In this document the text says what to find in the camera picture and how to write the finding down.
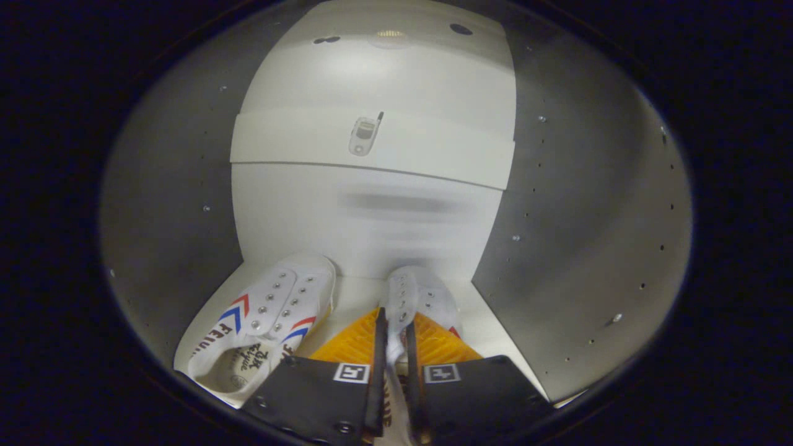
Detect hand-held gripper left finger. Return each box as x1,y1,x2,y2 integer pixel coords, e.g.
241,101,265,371
240,307,390,446

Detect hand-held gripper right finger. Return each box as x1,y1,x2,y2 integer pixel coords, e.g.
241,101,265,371
405,312,556,446

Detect white canvas shoe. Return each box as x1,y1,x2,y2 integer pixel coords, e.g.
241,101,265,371
186,251,337,409
375,266,463,446

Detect white cabinet shelf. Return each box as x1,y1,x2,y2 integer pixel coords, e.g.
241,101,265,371
230,108,517,191

